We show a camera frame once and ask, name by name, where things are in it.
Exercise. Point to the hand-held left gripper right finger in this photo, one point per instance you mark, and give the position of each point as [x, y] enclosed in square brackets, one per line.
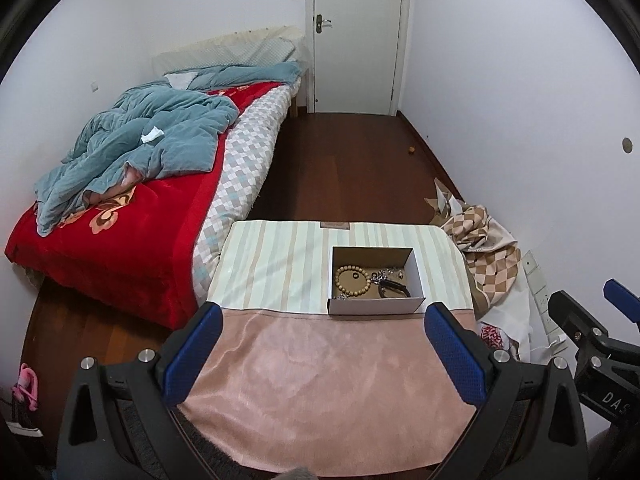
[452, 355]

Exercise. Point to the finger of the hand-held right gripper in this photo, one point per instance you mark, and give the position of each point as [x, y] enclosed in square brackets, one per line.
[572, 312]
[622, 300]

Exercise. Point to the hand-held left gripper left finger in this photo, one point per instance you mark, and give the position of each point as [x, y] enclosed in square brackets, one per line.
[195, 355]

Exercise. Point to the black smart band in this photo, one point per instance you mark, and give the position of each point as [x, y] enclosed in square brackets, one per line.
[395, 288]

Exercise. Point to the white cardboard box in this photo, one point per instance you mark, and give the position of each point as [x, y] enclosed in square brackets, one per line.
[375, 306]

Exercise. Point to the white bag with red print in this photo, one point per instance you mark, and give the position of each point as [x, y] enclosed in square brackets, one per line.
[492, 336]

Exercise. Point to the beige checkered cloth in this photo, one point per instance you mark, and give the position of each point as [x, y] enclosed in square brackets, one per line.
[480, 240]

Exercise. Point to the bed with red blanket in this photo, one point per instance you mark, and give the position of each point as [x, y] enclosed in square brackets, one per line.
[125, 255]

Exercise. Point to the pink and striped tablecloth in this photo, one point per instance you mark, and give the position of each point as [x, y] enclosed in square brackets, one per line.
[320, 385]

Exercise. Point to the pink plastic object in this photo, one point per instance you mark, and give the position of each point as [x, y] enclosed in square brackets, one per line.
[25, 385]

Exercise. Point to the checkered mattress pad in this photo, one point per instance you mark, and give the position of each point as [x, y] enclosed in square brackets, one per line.
[240, 170]

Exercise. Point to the white tissue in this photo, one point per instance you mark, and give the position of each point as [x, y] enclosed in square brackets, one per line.
[151, 135]

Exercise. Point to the blue quilt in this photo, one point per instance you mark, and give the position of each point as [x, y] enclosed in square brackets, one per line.
[165, 125]

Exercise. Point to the pale pillow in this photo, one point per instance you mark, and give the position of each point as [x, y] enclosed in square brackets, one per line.
[225, 50]

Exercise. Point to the white door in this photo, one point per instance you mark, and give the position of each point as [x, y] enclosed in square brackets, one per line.
[357, 35]

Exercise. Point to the white wall socket strip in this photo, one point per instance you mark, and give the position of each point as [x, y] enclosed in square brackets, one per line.
[542, 300]

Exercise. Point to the round wall hole cover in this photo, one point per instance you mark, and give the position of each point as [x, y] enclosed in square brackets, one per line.
[627, 145]

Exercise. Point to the wooden bed frame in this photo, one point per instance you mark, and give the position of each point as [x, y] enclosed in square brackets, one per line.
[300, 95]

